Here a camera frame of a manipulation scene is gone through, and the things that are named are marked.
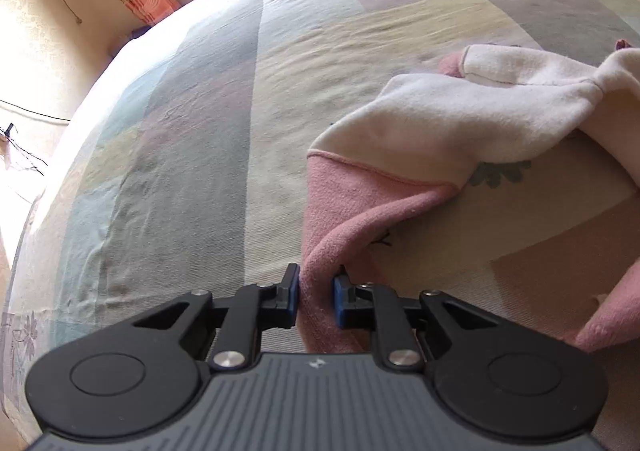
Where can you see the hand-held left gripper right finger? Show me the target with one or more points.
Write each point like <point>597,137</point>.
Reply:
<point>340,301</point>

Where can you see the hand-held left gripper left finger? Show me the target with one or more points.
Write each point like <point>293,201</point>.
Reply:
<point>295,298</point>

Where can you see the bed with patchwork sheet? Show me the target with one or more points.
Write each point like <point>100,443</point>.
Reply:
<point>175,156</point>

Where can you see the pink and white knit sweater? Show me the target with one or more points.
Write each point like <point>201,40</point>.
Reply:
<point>425,131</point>

